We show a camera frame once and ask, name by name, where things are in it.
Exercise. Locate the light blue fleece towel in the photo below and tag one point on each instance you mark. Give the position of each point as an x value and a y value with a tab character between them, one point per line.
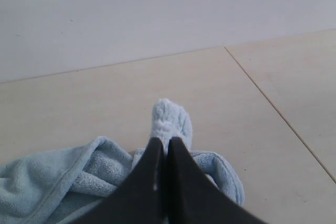
60	185

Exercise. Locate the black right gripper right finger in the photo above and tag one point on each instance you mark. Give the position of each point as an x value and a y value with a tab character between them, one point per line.
192	198

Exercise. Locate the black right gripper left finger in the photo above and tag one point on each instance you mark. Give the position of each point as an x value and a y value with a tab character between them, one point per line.
139	198

